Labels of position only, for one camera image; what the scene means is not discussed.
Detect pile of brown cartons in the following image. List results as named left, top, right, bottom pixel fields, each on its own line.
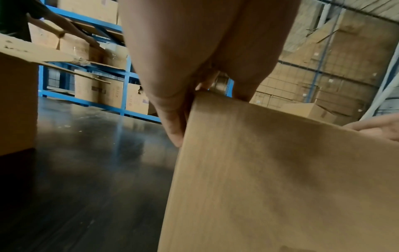
left=249, top=0, right=399, bottom=126

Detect person's right hand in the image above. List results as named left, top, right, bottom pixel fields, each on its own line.
left=342, top=114, right=399, bottom=144

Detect white metal pole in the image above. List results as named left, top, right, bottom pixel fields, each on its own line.
left=361, top=44, right=399, bottom=122

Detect small cardboard box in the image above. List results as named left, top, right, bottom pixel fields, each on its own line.
left=157, top=90, right=399, bottom=252

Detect person's left hand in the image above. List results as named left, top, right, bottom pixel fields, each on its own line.
left=118, top=0, right=301, bottom=148

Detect worn taped cardboard box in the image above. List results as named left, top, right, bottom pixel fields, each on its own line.
left=0, top=33, right=83, bottom=157

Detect shelved brown cartons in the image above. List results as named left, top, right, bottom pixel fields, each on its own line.
left=27, top=0, right=158, bottom=116

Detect blue metal shelf rack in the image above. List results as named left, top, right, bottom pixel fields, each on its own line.
left=37, top=0, right=163, bottom=124

